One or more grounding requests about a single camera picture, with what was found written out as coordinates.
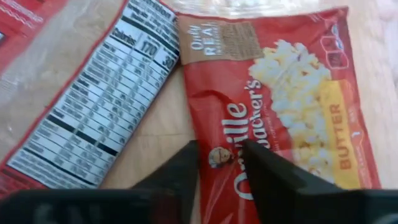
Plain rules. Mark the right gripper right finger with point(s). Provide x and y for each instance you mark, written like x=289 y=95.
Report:
x=295 y=202

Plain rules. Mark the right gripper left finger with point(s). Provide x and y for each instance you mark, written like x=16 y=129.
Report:
x=130 y=208

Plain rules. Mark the red Orville popcorn bag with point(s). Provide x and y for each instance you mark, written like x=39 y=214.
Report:
x=102 y=102
x=295 y=77

